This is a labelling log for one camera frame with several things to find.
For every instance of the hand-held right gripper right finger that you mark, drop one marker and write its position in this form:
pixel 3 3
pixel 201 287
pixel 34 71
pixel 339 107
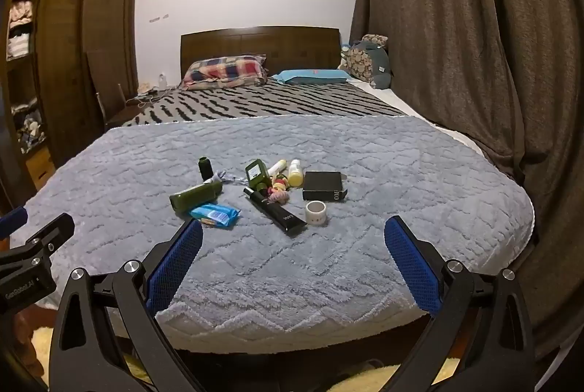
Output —
pixel 413 264

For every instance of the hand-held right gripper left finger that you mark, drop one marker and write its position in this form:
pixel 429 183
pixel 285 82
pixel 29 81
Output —
pixel 175 264

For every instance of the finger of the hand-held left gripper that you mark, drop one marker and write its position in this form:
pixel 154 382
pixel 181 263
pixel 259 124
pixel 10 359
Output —
pixel 52 230
pixel 13 222

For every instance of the square green glass bottle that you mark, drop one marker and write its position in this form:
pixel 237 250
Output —
pixel 256 175

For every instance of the yellow lotion bottle white cap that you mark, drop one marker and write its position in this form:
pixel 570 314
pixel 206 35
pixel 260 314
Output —
pixel 295 174

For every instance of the blue snack packet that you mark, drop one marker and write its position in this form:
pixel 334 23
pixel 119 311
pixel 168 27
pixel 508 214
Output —
pixel 214 215

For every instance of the long green bottle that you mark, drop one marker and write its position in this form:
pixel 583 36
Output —
pixel 196 195

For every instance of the mixed clothes pile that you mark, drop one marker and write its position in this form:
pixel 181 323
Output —
pixel 29 127

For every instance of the small dark green bottle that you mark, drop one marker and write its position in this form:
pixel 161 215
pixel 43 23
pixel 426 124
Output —
pixel 206 167

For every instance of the white tape roll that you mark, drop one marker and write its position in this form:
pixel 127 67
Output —
pixel 317 213

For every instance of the black cosmetic tube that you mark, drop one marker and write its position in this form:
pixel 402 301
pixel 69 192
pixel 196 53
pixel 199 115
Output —
pixel 276 213

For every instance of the black box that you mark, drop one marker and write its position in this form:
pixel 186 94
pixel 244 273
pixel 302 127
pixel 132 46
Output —
pixel 324 185

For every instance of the grey fluffy blanket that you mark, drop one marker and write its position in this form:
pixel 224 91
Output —
pixel 365 154

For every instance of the pink crumpled wrapper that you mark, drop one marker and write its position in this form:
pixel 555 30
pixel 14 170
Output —
pixel 278 190

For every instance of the white tube yellow cap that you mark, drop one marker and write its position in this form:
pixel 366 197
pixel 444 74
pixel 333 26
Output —
pixel 276 168

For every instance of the white bed sheet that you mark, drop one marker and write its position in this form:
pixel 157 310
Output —
pixel 438 123

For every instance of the wooden chair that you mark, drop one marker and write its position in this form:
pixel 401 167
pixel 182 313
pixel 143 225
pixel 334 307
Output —
pixel 112 86

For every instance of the wooden wardrobe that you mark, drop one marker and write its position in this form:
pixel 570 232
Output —
pixel 68 54

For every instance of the striped folded clothes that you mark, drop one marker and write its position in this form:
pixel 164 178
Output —
pixel 18 45

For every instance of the small white bottle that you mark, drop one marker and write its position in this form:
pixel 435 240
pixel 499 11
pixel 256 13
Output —
pixel 161 82

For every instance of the black striped grey blanket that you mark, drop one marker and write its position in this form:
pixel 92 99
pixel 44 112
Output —
pixel 273 100

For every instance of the plaid pillow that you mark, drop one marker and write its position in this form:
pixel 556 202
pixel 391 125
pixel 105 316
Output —
pixel 223 70

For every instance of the grey plush toy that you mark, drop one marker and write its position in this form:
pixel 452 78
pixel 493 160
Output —
pixel 381 63

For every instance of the log print cushion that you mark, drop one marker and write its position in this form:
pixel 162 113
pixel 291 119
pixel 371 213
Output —
pixel 360 63

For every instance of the pink folded clothes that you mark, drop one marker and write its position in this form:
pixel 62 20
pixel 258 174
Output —
pixel 22 12

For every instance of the blue pillow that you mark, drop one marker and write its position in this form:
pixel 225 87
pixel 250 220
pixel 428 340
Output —
pixel 315 76

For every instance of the wooden headboard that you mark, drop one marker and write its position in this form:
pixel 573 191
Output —
pixel 255 45

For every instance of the brown curtain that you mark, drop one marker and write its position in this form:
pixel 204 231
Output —
pixel 465 31

